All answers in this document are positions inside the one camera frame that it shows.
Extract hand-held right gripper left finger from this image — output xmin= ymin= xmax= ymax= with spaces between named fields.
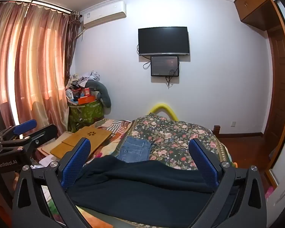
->
xmin=12 ymin=137 xmax=92 ymax=228

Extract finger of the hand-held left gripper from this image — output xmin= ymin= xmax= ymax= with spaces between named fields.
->
xmin=0 ymin=119 xmax=38 ymax=143
xmin=1 ymin=124 xmax=59 ymax=151

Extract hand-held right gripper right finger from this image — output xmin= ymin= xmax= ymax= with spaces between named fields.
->
xmin=188 ymin=138 xmax=268 ymax=228

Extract dark navy pants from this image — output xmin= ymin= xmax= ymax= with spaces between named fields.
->
xmin=68 ymin=155 xmax=215 ymax=227

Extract light wooden board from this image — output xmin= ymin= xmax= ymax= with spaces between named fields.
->
xmin=37 ymin=131 xmax=74 ymax=158

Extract wooden lap desk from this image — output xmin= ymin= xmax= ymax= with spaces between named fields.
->
xmin=50 ymin=126 xmax=113 ymax=159

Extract white paper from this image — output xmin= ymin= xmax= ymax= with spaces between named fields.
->
xmin=39 ymin=156 xmax=53 ymax=167

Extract floral blanket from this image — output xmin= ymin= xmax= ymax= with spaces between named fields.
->
xmin=131 ymin=114 xmax=231 ymax=171

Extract green patterned bag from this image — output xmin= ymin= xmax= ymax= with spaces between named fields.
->
xmin=68 ymin=100 xmax=104 ymax=131

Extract striped patchwork quilt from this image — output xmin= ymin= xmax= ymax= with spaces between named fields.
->
xmin=90 ymin=119 xmax=133 ymax=158

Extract orange box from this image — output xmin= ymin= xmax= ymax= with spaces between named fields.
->
xmin=78 ymin=96 xmax=95 ymax=105

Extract blue jeans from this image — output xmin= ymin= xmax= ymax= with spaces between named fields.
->
xmin=116 ymin=136 xmax=153 ymax=163

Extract pink satin curtain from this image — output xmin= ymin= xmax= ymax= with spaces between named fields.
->
xmin=0 ymin=1 xmax=70 ymax=130

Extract pile of clothes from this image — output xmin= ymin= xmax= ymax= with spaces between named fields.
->
xmin=66 ymin=71 xmax=101 ymax=91

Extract yellow foam tube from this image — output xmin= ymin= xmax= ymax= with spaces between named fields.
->
xmin=149 ymin=103 xmax=178 ymax=120

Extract white cabinet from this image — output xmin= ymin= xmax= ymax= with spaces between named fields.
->
xmin=266 ymin=166 xmax=285 ymax=219

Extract brown patterned curtain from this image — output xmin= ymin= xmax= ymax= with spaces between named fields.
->
xmin=64 ymin=11 xmax=82 ymax=87

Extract wooden door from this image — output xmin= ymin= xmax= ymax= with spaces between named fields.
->
xmin=264 ymin=26 xmax=285 ymax=169

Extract white air conditioner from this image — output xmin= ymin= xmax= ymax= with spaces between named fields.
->
xmin=82 ymin=1 xmax=127 ymax=30

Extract wooden overhead cabinet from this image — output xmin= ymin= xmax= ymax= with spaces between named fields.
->
xmin=234 ymin=0 xmax=278 ymax=31

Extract black monitor cable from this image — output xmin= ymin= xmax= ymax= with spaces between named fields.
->
xmin=165 ymin=69 xmax=179 ymax=89

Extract small black wall monitor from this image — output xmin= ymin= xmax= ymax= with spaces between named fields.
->
xmin=151 ymin=55 xmax=180 ymax=77

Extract black wall television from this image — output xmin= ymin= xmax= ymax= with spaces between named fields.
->
xmin=138 ymin=27 xmax=190 ymax=56

